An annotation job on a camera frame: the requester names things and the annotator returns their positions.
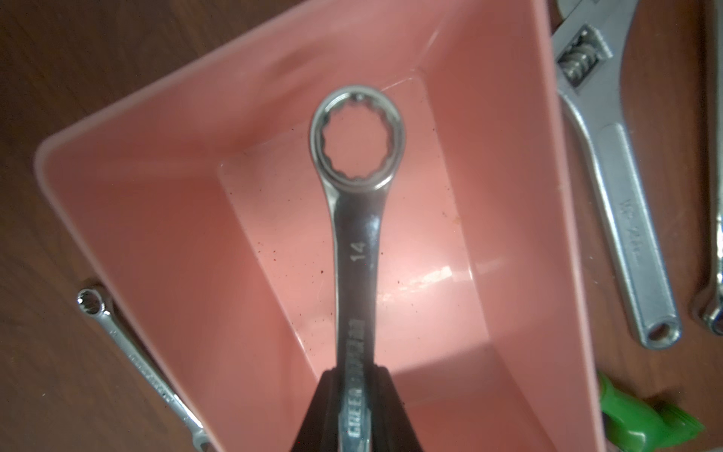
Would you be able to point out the adjustable steel wrench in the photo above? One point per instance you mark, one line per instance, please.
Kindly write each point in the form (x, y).
(588, 48)

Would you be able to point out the pink plastic storage box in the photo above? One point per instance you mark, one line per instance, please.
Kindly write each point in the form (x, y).
(197, 202)

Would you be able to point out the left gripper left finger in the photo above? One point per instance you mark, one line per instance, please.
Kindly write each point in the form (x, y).
(319, 429)

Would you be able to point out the long combination wrench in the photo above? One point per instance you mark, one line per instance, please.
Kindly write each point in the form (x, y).
(708, 304)

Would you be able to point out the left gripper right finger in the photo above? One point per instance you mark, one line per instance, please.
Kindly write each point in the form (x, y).
(392, 429)

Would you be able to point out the green toy drill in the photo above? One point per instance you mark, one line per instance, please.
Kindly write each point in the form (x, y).
(633, 425)

